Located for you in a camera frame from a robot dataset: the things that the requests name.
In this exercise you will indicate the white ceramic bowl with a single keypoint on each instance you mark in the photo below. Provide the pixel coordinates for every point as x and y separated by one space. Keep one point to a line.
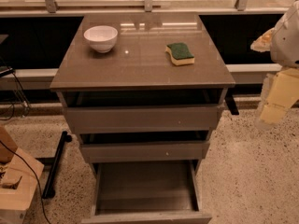
101 38

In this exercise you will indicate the grey drawer cabinet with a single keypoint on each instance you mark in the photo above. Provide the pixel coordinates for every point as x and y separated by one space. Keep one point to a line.
138 72

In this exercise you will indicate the wooden box stand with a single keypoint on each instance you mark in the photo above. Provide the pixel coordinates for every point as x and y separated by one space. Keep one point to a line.
20 174

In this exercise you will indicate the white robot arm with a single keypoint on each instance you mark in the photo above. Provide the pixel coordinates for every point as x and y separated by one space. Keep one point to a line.
284 48

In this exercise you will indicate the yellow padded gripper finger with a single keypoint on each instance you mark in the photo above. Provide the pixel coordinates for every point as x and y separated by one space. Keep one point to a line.
279 93
263 42

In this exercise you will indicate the grey open bottom drawer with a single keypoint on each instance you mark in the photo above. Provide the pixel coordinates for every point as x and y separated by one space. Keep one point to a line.
147 192

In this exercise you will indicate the black floor stand bar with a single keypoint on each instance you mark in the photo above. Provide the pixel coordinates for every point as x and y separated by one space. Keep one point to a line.
49 191

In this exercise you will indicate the grey top drawer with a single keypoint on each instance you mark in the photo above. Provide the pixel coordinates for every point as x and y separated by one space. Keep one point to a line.
142 119

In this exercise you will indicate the metal window frame rail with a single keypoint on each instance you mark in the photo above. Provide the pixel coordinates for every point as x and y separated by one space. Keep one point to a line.
149 0

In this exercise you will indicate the grey middle drawer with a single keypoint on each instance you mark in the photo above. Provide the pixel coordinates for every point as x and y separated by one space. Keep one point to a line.
144 152

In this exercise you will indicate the black stand foot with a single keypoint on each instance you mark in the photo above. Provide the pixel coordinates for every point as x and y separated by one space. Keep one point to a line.
230 102

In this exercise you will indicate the green and yellow sponge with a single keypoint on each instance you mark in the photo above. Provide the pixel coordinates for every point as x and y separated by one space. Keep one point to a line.
180 54

